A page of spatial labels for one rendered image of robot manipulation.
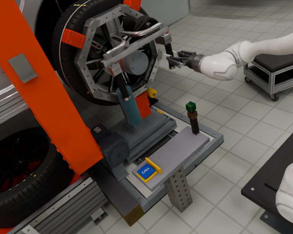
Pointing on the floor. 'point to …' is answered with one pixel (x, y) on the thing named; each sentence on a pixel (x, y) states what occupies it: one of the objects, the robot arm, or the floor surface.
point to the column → (178, 190)
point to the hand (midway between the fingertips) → (170, 55)
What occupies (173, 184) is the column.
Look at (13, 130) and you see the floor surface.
